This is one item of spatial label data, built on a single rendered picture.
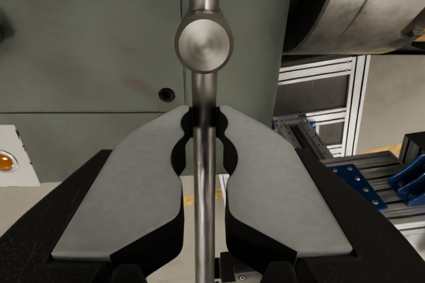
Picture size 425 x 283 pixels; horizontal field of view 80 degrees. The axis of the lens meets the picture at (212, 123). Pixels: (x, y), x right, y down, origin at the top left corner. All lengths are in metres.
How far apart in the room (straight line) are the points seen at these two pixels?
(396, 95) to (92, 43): 1.91
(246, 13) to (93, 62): 0.13
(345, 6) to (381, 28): 0.06
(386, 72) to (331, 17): 1.62
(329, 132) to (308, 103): 0.24
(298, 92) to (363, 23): 1.16
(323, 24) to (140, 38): 0.18
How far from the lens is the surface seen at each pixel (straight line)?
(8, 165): 0.33
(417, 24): 0.35
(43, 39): 0.25
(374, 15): 0.31
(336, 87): 1.52
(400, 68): 1.93
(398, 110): 2.08
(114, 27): 0.22
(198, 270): 0.17
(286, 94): 1.44
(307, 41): 0.31
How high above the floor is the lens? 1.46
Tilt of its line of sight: 60 degrees down
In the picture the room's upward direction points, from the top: 177 degrees clockwise
